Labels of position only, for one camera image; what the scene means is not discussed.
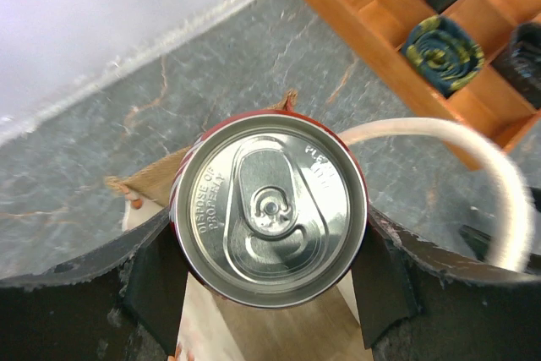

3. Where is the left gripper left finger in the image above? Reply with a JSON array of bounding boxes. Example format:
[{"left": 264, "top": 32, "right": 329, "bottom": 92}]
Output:
[{"left": 1, "top": 210, "right": 188, "bottom": 360}]

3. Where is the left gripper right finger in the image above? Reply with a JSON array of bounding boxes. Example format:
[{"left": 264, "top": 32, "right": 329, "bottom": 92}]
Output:
[{"left": 352, "top": 209, "right": 540, "bottom": 360}]

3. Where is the silver top soda can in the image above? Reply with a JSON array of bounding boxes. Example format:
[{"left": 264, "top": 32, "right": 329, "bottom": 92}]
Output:
[{"left": 169, "top": 109, "right": 369, "bottom": 309}]

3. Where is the rolled blue yellow sock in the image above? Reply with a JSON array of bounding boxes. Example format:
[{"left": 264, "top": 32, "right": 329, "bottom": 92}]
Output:
[{"left": 401, "top": 14, "right": 485, "bottom": 98}]

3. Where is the rolled black sock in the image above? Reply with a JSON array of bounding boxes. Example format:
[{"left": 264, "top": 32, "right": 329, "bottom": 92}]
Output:
[{"left": 492, "top": 21, "right": 540, "bottom": 110}]

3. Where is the orange wooden divider tray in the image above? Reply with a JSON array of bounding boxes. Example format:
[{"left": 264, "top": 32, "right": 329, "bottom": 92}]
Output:
[{"left": 305, "top": 0, "right": 540, "bottom": 151}]

